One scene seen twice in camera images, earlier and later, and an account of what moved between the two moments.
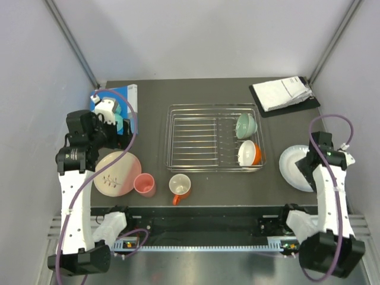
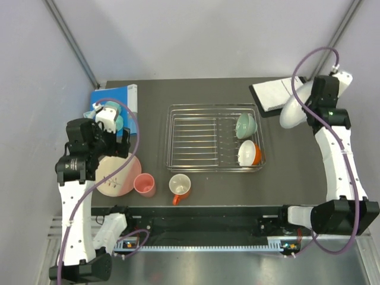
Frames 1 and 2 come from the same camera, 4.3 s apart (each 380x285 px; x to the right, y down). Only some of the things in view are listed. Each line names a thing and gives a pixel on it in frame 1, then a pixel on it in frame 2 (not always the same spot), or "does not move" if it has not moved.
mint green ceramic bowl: [246, 126] does not move
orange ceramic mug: [179, 185] does not move
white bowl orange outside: [249, 154] does not move
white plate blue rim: [291, 171] -> [291, 114]
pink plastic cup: [144, 184] does not move
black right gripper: [302, 164] -> [336, 94]
